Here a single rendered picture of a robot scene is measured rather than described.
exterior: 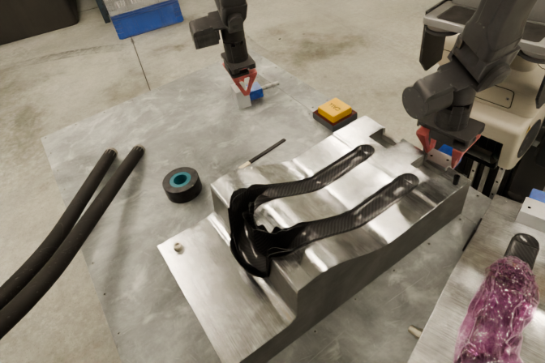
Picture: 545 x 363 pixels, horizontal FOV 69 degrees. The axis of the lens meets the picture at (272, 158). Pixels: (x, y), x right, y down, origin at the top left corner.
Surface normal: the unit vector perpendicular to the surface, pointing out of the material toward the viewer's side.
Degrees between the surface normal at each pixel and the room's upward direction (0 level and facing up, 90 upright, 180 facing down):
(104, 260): 0
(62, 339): 0
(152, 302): 0
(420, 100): 89
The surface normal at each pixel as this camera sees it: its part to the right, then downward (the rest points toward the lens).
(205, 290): -0.13, -0.73
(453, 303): -0.28, -0.56
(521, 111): -0.71, 0.62
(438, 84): -0.03, -0.43
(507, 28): 0.36, 0.80
